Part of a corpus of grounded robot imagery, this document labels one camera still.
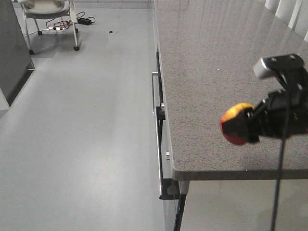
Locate red yellow apple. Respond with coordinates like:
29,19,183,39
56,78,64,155
219,103,255,145

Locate black power adapter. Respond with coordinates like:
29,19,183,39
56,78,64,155
77,18,92,26

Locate silver drawer handle bar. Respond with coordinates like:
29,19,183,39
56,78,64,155
152,72,159,114

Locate silver oven knob lower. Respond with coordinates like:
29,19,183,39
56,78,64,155
166,151,170,160

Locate dark grey fridge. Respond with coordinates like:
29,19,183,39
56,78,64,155
0,0,34,110

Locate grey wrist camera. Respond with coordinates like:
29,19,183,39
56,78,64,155
253,53,304,79

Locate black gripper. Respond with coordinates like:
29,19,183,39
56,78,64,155
222,69,308,143

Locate white rolling chair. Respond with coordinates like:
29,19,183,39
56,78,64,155
14,0,79,55

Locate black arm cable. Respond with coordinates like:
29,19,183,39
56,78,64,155
269,91,291,231

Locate grey stone kitchen counter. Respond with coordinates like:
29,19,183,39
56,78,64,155
152,0,308,231

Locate orange floor cables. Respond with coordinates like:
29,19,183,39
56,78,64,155
46,12,96,32

